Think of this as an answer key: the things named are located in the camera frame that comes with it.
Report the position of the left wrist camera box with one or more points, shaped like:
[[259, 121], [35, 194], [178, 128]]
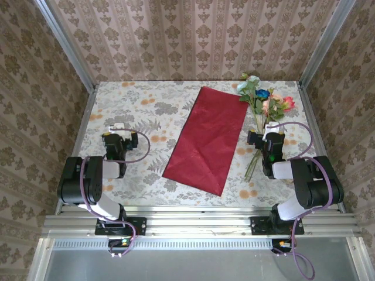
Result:
[[117, 126]]

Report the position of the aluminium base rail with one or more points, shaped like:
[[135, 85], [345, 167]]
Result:
[[199, 222]]

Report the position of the red fake rose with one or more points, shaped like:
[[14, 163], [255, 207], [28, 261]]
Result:
[[288, 104]]

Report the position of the dark red wrapping paper sheet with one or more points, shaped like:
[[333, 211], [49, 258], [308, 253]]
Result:
[[205, 140]]

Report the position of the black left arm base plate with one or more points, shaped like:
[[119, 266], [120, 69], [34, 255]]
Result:
[[137, 225]]

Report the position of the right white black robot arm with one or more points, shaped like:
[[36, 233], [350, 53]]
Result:
[[319, 187]]

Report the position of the blue fake flower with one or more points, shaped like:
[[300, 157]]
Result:
[[261, 93]]

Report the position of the floral patterned table mat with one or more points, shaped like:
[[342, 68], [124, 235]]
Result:
[[132, 96]]

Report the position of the aluminium table side rail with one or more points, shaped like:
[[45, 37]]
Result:
[[310, 117], [79, 131]]

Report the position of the peach fake rose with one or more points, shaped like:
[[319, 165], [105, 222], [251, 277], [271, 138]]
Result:
[[271, 105]]

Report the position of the aluminium frame post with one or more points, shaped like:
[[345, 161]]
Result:
[[326, 44], [66, 44]]

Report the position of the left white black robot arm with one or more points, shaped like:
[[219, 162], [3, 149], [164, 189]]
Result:
[[73, 181]]

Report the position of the grey metal panel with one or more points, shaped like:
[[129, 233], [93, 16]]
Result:
[[190, 266]]

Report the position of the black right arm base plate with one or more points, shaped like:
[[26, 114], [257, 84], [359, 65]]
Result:
[[259, 226]]

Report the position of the small black electronics board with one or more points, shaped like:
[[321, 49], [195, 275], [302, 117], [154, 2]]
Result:
[[117, 242], [276, 244]]

